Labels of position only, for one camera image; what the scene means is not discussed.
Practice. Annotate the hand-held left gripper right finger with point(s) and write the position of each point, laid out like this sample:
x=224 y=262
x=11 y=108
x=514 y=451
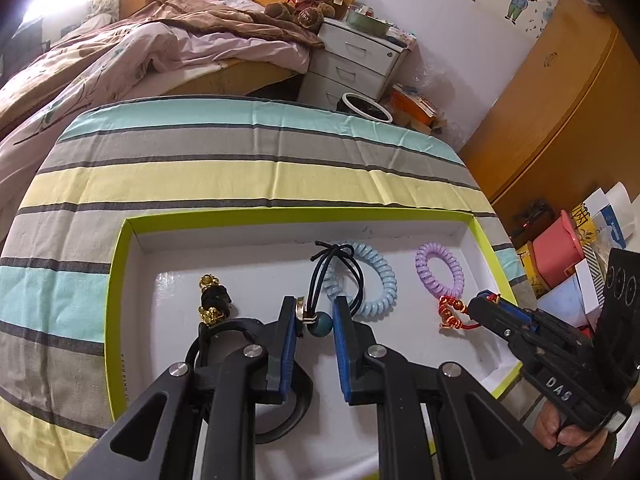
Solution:
x=342 y=355

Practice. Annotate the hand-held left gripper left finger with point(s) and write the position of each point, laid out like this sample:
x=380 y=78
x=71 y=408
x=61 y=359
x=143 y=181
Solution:
x=287 y=350

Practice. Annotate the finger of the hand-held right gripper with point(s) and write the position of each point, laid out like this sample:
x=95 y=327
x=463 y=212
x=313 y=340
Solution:
x=510 y=310
x=492 y=322

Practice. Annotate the black wristband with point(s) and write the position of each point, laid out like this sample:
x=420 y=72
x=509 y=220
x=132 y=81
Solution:
x=295 y=410

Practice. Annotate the white tray with green rim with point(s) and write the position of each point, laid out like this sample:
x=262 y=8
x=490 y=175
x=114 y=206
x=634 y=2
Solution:
x=240 y=270

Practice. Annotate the person's right hand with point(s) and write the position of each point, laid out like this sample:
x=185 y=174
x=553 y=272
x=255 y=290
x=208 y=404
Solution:
x=555 y=435

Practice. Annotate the pink bucket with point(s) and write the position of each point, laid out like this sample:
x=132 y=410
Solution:
x=555 y=250

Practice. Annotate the yellow printed box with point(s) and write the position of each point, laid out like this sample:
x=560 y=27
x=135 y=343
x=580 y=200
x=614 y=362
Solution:
x=587 y=222

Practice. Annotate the large wooden closet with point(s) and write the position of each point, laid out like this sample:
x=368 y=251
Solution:
x=550 y=120

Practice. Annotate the striped bed sheet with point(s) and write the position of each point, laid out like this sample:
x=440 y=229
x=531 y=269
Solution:
x=200 y=160

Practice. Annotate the orange box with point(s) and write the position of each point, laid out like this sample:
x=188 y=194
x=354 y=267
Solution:
x=412 y=107

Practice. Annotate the white round bin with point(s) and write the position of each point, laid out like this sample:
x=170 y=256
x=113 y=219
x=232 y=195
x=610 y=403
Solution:
x=365 y=107

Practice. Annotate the white nightstand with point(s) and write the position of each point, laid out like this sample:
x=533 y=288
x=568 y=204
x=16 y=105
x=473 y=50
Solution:
x=350 y=65

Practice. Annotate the green basin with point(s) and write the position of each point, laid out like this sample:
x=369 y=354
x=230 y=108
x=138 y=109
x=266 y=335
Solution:
x=367 y=22

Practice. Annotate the bed with pink blanket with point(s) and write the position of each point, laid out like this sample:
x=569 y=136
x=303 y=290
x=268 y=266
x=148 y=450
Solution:
x=125 y=55

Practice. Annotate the brown teddy bear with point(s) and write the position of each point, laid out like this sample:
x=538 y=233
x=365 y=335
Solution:
x=305 y=7

